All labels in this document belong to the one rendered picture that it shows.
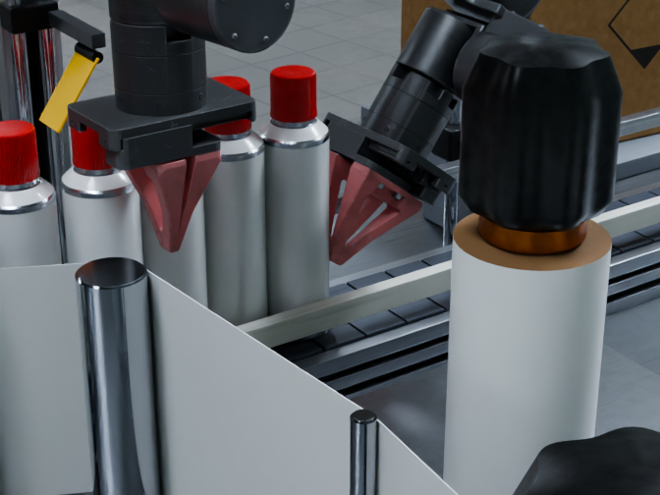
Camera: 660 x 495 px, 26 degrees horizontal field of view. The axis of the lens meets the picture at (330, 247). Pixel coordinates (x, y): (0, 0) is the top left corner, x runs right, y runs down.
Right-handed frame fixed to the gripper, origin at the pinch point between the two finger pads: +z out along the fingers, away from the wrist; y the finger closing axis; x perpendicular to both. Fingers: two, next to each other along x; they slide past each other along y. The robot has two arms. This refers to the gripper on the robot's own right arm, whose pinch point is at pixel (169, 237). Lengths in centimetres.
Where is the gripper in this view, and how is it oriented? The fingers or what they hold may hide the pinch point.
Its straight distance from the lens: 93.0
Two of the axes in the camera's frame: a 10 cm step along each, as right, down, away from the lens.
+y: 8.2, -2.3, 5.2
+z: 0.1, 9.2, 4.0
